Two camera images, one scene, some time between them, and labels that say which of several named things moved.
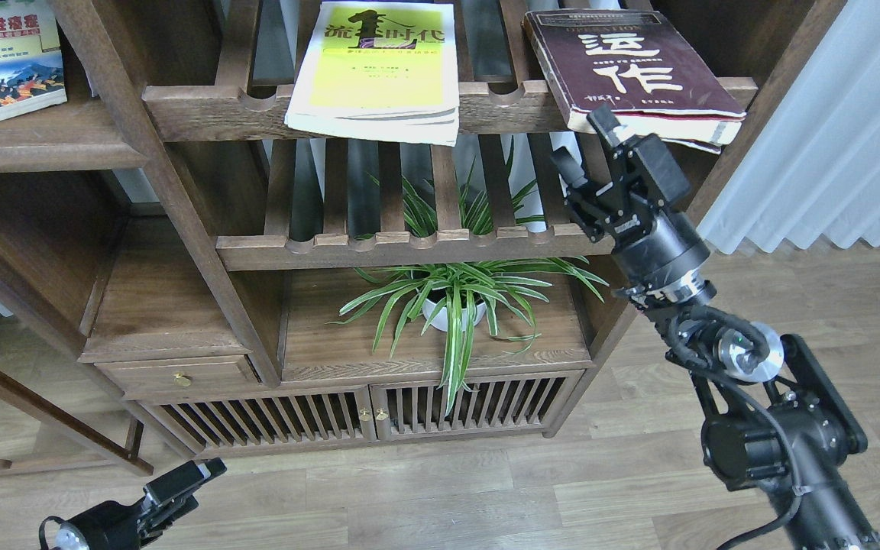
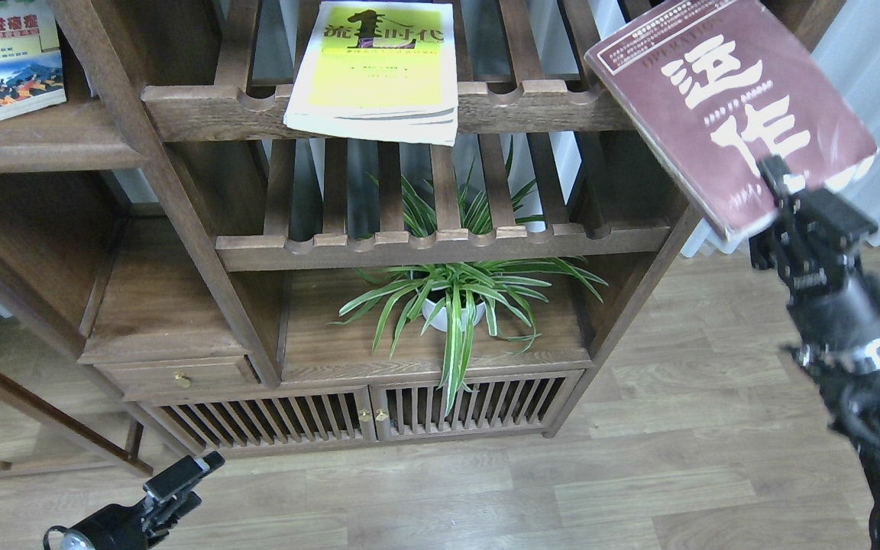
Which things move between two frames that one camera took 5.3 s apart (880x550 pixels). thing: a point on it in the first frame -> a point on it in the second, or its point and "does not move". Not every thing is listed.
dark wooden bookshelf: (163, 264) does not move
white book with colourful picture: (6, 62) does not move
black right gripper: (631, 200) -> (839, 313)
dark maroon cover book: (640, 69) -> (714, 87)
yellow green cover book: (382, 72) does not move
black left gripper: (114, 525) does not move
